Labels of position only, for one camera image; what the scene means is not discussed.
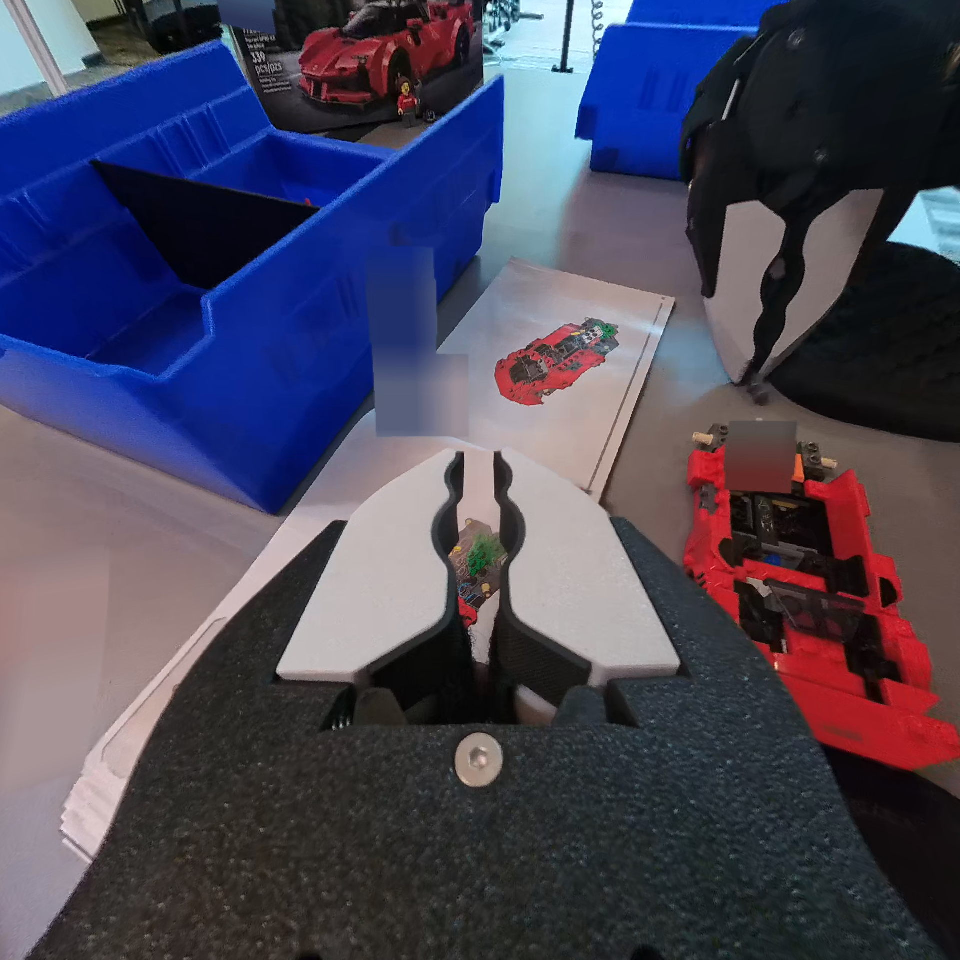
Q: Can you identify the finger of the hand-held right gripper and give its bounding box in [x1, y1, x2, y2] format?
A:
[707, 198, 787, 387]
[759, 187, 888, 376]

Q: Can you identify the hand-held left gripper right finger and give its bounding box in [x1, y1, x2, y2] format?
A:
[493, 448, 684, 689]

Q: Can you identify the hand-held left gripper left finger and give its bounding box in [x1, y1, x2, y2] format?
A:
[274, 448, 468, 687]

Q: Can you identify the red lego car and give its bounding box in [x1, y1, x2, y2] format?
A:
[682, 423, 942, 772]

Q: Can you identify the lego instruction booklet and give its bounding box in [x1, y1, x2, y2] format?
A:
[58, 257, 676, 860]

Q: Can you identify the black lego set box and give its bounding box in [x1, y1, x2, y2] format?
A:
[221, 0, 486, 136]

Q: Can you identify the black honeycomb cushion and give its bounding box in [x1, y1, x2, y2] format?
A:
[772, 240, 960, 442]

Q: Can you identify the small blue plastic bin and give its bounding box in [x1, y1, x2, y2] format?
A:
[576, 22, 759, 183]
[626, 0, 789, 30]

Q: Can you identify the large blue plastic bin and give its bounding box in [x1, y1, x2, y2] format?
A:
[0, 39, 505, 517]

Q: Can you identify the black pole stand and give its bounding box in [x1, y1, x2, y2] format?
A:
[551, 0, 577, 75]

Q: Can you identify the black bin divider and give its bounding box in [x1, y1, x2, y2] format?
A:
[90, 159, 320, 290]

